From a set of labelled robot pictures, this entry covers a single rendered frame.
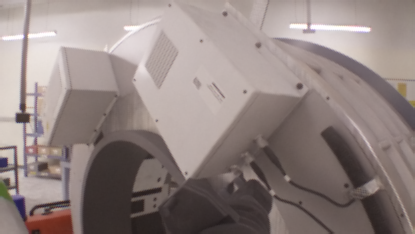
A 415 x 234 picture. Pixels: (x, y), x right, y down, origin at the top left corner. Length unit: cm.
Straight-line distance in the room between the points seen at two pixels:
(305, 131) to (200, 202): 22
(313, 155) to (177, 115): 21
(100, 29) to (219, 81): 662
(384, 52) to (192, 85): 637
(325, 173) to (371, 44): 622
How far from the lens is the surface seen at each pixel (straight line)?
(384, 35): 678
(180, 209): 29
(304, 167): 44
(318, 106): 43
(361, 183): 39
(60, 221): 190
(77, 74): 89
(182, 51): 44
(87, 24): 717
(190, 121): 42
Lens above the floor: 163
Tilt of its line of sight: 2 degrees down
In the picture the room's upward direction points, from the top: 1 degrees clockwise
